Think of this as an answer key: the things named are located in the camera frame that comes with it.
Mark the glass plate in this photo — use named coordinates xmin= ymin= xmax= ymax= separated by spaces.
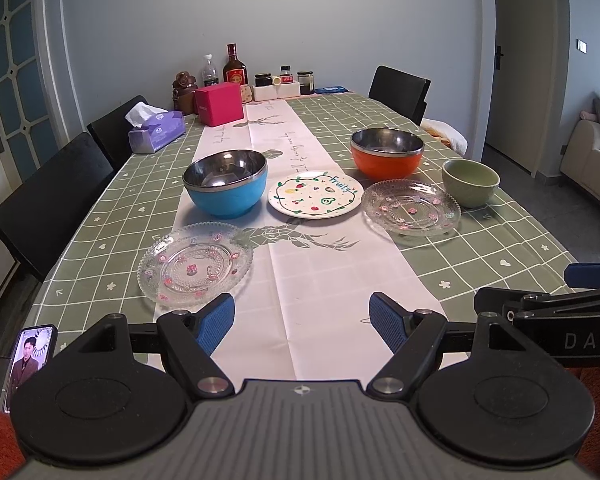
xmin=361 ymin=179 xmax=460 ymax=237
xmin=136 ymin=222 xmax=253 ymax=310

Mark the green ceramic bowl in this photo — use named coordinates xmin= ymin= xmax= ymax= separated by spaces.
xmin=441 ymin=158 xmax=500 ymax=209

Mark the blue steel bowl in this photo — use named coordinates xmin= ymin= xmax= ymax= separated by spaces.
xmin=182 ymin=148 xmax=268 ymax=219

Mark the white fruit painted plate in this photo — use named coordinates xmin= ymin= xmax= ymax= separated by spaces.
xmin=268 ymin=170 xmax=364 ymax=220

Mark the orange steel bowl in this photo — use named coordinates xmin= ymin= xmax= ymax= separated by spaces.
xmin=350 ymin=127 xmax=425 ymax=181

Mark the beige sofa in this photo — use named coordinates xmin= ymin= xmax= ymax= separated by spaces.
xmin=560 ymin=96 xmax=600 ymax=201

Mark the smartphone with photo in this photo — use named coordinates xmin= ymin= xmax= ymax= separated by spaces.
xmin=3 ymin=324 xmax=57 ymax=413

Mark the black chair near left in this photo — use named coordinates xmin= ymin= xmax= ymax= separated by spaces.
xmin=0 ymin=132 xmax=114 ymax=282

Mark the black chair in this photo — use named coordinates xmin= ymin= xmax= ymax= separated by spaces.
xmin=0 ymin=132 xmax=114 ymax=282
xmin=86 ymin=96 xmax=146 ymax=171
xmin=368 ymin=65 xmax=431 ymax=126

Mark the white towel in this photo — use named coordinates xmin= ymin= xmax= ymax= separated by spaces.
xmin=420 ymin=118 xmax=468 ymax=156

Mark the purple tissue pack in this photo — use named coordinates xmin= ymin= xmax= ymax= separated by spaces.
xmin=124 ymin=102 xmax=185 ymax=155

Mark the black chair far left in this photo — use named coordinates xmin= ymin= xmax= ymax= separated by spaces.
xmin=86 ymin=96 xmax=146 ymax=171

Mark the white door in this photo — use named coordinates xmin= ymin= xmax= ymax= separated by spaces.
xmin=486 ymin=0 xmax=557 ymax=174

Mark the pink box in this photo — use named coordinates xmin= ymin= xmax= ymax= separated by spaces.
xmin=195 ymin=82 xmax=244 ymax=127

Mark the black chair far right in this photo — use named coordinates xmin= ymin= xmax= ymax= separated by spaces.
xmin=368 ymin=65 xmax=431 ymax=126

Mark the blue packet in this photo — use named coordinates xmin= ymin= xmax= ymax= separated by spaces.
xmin=314 ymin=86 xmax=349 ymax=96

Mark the clear water bottle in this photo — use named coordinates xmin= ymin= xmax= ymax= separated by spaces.
xmin=201 ymin=53 xmax=220 ymax=87

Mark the white condiment box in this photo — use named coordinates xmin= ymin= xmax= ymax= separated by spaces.
xmin=252 ymin=81 xmax=300 ymax=102

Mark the black lidded jar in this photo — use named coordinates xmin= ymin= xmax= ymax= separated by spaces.
xmin=254 ymin=73 xmax=273 ymax=87

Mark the brown liquor bottle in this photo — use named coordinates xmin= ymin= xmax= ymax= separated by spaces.
xmin=223 ymin=44 xmax=248 ymax=86

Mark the red label spice jar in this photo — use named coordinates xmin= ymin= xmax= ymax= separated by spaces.
xmin=279 ymin=65 xmax=294 ymax=84

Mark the dark glass jar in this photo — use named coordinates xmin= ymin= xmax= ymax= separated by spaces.
xmin=297 ymin=70 xmax=314 ymax=96

